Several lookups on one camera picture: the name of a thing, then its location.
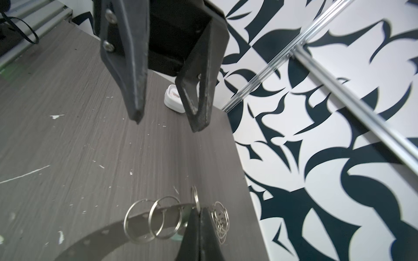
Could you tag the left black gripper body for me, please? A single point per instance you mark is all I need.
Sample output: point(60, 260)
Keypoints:
point(175, 27)

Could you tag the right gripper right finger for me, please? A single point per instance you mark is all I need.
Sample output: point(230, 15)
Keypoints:
point(210, 249)

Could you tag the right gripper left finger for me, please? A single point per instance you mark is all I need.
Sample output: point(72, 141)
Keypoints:
point(190, 249)

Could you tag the small white tape roll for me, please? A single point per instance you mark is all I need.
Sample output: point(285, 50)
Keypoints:
point(172, 99)

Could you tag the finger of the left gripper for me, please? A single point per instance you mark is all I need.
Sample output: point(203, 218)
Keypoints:
point(197, 79)
point(124, 32)

